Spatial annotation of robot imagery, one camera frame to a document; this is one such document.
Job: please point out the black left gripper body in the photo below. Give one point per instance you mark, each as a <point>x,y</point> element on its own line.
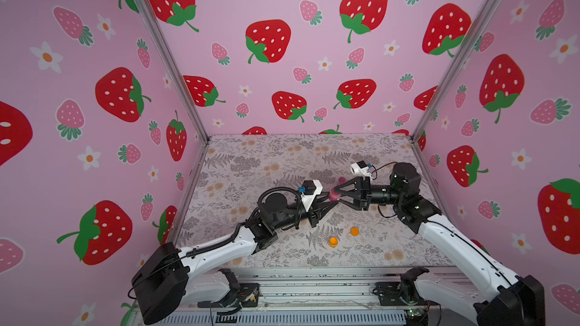
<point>310,215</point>

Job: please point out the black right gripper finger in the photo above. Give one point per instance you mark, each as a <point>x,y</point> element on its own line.
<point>351,184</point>
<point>353,205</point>

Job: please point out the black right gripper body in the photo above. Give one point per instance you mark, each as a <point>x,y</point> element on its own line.
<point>360,192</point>

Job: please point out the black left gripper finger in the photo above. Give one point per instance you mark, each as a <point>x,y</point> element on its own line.
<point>324,208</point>
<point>323,198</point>

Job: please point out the magenta paint jar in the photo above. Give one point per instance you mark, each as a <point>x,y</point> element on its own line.
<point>334,196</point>

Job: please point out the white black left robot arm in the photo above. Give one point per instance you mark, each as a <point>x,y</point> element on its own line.
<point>166,279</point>

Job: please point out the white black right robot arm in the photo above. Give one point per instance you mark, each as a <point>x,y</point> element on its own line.
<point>499,296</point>

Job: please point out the orange paint jar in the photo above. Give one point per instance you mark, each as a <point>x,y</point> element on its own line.
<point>333,242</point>

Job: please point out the floral patterned table mat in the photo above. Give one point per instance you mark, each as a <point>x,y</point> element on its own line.
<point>237,169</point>

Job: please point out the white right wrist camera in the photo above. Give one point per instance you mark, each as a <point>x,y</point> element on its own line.
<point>361,169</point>

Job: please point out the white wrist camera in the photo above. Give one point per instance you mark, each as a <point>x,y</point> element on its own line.
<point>309,192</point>
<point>361,169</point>

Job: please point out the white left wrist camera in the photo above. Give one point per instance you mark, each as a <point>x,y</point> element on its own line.
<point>309,192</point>

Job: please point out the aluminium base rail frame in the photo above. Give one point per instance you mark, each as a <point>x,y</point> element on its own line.
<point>324,296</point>

